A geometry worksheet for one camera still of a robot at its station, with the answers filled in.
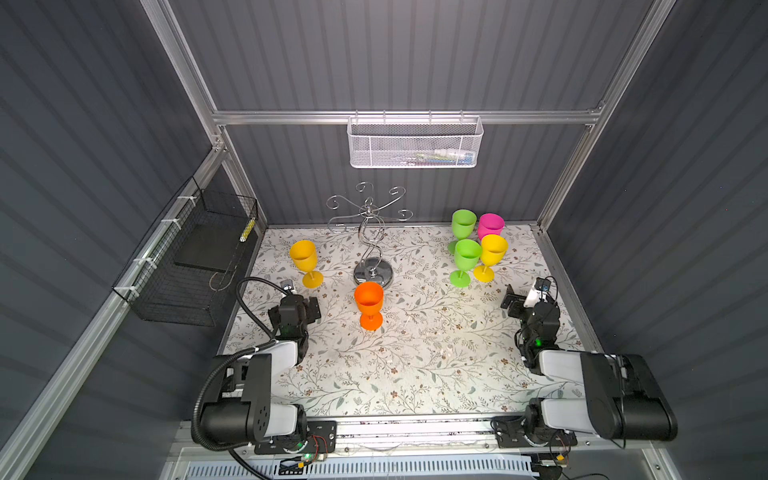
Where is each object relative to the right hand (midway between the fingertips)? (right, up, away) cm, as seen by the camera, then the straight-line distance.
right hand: (530, 291), depth 88 cm
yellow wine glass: (-69, +10, +4) cm, 70 cm away
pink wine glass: (-7, +21, +14) cm, 26 cm away
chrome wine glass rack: (-48, +7, +11) cm, 50 cm away
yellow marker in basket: (-82, +18, -6) cm, 84 cm away
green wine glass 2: (-18, +10, +3) cm, 21 cm away
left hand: (-72, -4, +3) cm, 73 cm away
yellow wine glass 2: (-10, +12, +4) cm, 16 cm away
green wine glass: (-17, +21, +12) cm, 29 cm away
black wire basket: (-94, +6, -16) cm, 95 cm away
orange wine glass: (-48, -2, 0) cm, 48 cm away
